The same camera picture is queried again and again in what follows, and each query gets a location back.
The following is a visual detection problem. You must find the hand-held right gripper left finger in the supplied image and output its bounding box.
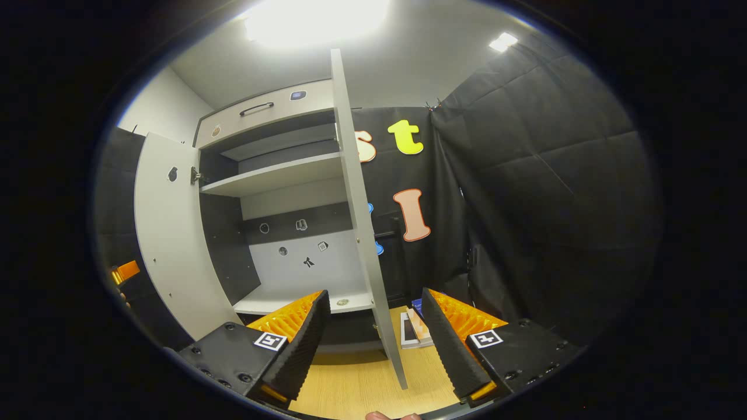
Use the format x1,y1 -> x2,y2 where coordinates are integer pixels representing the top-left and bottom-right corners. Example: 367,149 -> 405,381
178,290 -> 331,409

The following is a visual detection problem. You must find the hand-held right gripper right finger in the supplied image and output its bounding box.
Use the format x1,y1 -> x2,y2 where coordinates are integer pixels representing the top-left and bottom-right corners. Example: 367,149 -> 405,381
420,287 -> 581,408

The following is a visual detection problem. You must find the grey cabinet door checkered sticker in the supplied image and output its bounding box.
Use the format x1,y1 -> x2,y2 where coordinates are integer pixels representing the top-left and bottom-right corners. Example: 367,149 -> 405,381
134,132 -> 243,342

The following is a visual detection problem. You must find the grey cabinet door box sticker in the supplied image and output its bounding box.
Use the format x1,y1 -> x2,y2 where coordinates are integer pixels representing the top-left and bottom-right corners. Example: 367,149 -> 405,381
330,48 -> 409,390

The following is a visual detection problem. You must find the grey double-door shoe cabinet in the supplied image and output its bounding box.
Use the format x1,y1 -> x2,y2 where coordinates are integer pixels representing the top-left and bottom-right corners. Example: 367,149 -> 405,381
193,79 -> 389,365

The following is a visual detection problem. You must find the orange book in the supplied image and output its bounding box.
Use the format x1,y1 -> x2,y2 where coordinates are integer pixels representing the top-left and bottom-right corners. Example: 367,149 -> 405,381
407,308 -> 434,342

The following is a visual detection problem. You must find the white book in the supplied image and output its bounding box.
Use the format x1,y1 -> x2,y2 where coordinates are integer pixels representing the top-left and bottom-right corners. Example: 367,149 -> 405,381
400,312 -> 435,349

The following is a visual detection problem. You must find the black backdrop cloth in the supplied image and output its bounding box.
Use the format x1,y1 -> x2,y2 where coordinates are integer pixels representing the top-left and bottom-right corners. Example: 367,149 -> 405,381
93,32 -> 663,351

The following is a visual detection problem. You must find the small ceiling light panel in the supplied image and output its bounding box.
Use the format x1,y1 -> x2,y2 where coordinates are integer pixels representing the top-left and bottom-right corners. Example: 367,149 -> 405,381
489,32 -> 519,53

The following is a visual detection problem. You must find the large ceiling light panel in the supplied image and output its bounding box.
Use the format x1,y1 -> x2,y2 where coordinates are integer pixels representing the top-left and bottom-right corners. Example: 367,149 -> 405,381
245,0 -> 390,48

